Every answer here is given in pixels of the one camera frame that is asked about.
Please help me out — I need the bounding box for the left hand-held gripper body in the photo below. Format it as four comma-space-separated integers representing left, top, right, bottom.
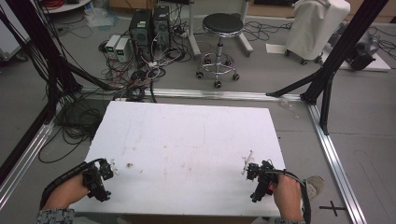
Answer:
81, 158, 115, 203

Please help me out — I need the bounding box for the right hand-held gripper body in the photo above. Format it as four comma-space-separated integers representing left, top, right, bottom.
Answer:
246, 160, 280, 203

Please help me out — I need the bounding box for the person's right hand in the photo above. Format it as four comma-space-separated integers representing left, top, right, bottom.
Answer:
272, 173, 304, 222

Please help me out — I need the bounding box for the person's left hand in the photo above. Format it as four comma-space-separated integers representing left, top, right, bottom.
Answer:
42, 173, 92, 211

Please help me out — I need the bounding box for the person's grey shoe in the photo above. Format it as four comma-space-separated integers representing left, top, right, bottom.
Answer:
302, 175, 325, 201

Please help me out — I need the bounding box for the crumpled clear plastic scrap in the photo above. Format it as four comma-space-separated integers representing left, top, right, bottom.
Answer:
277, 97, 301, 120

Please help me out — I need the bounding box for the white paper sheet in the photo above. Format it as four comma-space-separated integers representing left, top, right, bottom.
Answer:
264, 42, 289, 56

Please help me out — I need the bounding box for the white power supply unit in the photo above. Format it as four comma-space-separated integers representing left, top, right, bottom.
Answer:
105, 34, 121, 61
114, 36, 131, 63

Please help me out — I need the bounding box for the white metal stand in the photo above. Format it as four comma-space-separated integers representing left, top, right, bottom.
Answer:
185, 0, 255, 61

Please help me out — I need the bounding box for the black round stool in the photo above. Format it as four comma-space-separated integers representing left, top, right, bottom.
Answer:
195, 12, 246, 90

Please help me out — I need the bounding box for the large black computer tower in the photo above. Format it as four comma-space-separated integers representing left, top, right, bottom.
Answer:
128, 8, 154, 63

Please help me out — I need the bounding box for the slim black computer tower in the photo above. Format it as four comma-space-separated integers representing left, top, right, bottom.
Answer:
151, 5, 172, 51

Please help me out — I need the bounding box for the white covered cart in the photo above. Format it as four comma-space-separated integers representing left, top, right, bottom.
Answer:
284, 0, 352, 66

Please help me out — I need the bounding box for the clear plastic bag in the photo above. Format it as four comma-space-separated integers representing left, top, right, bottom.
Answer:
83, 7, 120, 29

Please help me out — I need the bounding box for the grey machine on board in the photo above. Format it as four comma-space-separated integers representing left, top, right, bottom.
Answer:
347, 28, 381, 72

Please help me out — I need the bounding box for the white floor board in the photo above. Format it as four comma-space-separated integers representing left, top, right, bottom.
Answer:
320, 49, 392, 73

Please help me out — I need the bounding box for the round white table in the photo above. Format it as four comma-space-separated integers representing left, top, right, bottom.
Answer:
39, 0, 92, 15

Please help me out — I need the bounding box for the black corrugated cable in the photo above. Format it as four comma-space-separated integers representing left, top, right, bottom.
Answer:
264, 159, 313, 224
39, 158, 108, 210

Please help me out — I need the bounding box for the aluminium floor rail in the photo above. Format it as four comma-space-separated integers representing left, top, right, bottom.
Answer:
306, 102, 369, 224
0, 102, 64, 211
78, 86, 304, 103

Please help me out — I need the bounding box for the tangle of floor cables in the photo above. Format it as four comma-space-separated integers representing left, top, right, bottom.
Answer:
37, 6, 200, 164

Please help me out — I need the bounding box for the black metal frame post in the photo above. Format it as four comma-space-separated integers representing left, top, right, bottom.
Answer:
265, 0, 390, 136
0, 0, 117, 185

